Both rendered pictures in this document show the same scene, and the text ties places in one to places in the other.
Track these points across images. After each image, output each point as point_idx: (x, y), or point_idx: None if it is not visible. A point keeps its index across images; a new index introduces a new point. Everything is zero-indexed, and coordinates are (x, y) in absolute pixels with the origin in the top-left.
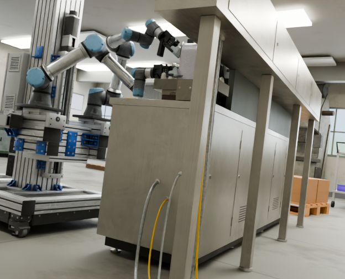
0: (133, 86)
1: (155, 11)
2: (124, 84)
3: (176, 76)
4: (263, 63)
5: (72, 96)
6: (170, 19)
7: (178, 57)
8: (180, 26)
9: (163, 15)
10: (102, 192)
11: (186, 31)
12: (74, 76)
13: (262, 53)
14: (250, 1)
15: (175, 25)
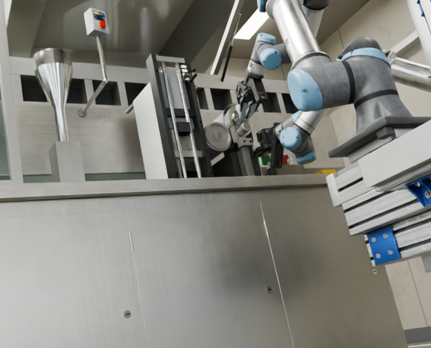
0: (313, 144)
1: (344, 167)
2: (318, 123)
3: (261, 156)
4: None
5: None
6: (331, 168)
7: (246, 121)
8: (320, 169)
9: (337, 168)
10: (399, 317)
11: (311, 170)
12: (419, 38)
13: None
14: None
15: (323, 168)
